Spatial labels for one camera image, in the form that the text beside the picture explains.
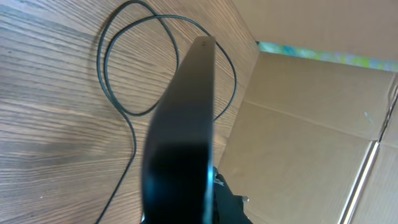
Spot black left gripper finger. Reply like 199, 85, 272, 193
213, 167, 252, 224

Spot blue Galaxy smartphone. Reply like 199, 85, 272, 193
141, 36, 215, 224

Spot cardboard box wall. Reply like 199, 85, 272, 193
219, 0, 397, 223

